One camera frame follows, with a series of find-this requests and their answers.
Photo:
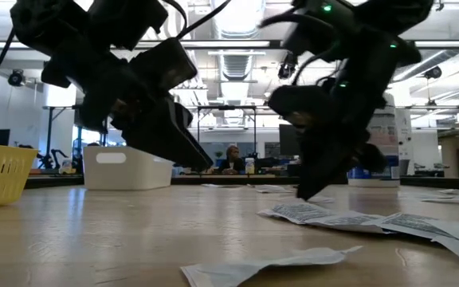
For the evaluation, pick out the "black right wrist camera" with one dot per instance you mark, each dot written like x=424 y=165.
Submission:
x=317 y=28

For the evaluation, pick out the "narrow white bandage packet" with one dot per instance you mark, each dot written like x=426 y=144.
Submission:
x=448 y=191

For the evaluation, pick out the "yellow plastic basket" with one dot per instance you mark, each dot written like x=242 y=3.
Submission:
x=2 y=175

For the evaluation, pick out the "white wipes canister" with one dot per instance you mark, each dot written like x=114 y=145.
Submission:
x=389 y=135

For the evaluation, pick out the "person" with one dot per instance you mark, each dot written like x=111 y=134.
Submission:
x=231 y=159

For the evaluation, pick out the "black background workstation frame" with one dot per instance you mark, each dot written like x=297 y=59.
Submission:
x=49 y=131
x=254 y=131

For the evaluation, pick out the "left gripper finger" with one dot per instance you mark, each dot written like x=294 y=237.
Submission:
x=187 y=119
x=162 y=139

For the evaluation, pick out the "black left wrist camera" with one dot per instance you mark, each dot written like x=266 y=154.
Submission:
x=162 y=65

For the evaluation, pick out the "small crumpled white packet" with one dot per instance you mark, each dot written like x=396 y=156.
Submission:
x=233 y=273

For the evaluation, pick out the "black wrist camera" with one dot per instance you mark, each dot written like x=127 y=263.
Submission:
x=317 y=28
x=162 y=65

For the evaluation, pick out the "black overhead rig bar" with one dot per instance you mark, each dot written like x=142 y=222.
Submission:
x=229 y=44

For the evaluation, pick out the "black ceiling spotlight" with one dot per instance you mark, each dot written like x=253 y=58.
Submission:
x=432 y=72
x=16 y=77

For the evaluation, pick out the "black computer monitor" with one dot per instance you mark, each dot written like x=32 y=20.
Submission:
x=289 y=139

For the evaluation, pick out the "small white bottle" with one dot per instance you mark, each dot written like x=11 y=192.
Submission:
x=249 y=165

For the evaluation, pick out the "black overhead camera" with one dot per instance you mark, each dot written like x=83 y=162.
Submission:
x=287 y=68

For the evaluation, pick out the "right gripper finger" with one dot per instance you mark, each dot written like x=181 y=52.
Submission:
x=317 y=167

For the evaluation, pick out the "grey ventilation duct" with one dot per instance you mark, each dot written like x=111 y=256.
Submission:
x=235 y=68

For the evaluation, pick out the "white plastic bin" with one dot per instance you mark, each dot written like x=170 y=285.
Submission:
x=126 y=173

